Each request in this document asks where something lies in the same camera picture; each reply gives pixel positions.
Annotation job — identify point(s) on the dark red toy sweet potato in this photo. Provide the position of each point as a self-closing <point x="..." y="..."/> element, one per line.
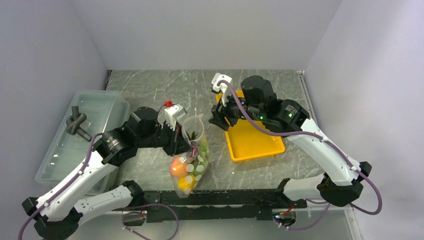
<point x="193" y="152"/>

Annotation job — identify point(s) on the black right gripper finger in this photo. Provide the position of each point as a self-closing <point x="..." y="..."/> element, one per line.
<point x="221" y="121"/>
<point x="218" y="111"/>

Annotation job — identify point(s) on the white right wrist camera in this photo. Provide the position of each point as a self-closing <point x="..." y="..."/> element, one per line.
<point x="222" y="83"/>

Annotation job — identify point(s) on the green toy lettuce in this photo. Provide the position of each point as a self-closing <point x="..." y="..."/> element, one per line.
<point x="201" y="160"/>

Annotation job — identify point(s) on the yellow plastic tray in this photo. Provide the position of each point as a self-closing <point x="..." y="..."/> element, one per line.
<point x="246" y="143"/>

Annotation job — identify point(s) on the yellow toy pear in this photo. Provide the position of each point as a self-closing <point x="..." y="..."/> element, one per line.
<point x="186" y="184"/>

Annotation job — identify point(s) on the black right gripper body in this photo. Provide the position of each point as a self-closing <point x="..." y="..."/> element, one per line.
<point x="232" y="111"/>

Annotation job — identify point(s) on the clear polka-dot zip bag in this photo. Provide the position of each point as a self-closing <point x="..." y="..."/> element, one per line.
<point x="187" y="169"/>

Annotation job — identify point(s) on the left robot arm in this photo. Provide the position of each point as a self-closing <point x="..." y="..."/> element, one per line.
<point x="58" y="213"/>

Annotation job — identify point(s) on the toy peach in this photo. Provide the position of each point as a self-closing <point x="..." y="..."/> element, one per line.
<point x="178" y="167"/>

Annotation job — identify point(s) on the orange toy pineapple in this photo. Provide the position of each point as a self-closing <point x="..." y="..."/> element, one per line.
<point x="193" y="135"/>

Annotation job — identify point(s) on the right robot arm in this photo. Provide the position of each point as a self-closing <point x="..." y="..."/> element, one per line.
<point x="341" y="182"/>

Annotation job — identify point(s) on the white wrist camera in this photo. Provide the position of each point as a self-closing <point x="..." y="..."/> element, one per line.
<point x="173" y="112"/>
<point x="222" y="83"/>

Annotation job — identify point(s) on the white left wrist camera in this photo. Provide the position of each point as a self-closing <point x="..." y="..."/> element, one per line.
<point x="173" y="112"/>

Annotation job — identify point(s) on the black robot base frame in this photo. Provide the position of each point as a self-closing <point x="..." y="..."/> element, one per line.
<point x="259" y="204"/>

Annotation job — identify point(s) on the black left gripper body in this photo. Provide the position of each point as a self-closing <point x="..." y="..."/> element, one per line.
<point x="164" y="137"/>

